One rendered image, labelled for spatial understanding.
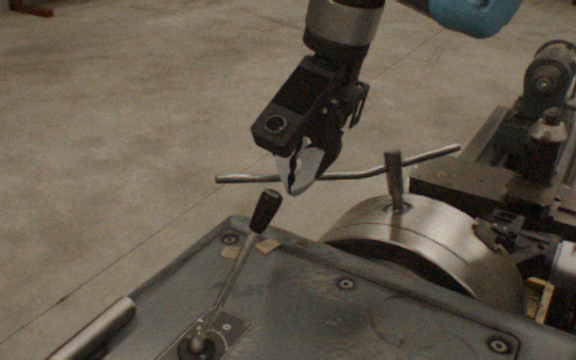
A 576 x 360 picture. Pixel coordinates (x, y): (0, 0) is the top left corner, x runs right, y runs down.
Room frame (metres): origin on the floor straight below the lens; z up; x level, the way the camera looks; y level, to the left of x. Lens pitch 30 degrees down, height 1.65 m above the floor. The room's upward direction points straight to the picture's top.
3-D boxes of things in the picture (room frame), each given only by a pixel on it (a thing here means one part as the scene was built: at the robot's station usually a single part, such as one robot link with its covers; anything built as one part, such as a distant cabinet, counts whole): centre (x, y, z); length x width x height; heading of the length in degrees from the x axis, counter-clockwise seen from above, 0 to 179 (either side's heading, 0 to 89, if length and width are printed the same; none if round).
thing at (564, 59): (1.64, -0.81, 1.01); 0.30 x 0.20 x 0.29; 148
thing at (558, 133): (1.10, -0.58, 1.13); 0.08 x 0.08 x 0.03
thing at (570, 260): (0.70, -0.45, 1.08); 0.08 x 0.05 x 0.08; 148
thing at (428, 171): (1.14, -0.52, 0.95); 0.43 x 0.17 x 0.05; 58
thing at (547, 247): (0.75, -0.39, 1.08); 0.12 x 0.09 x 0.08; 58
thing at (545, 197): (1.08, -0.56, 0.99); 0.20 x 0.10 x 0.05; 148
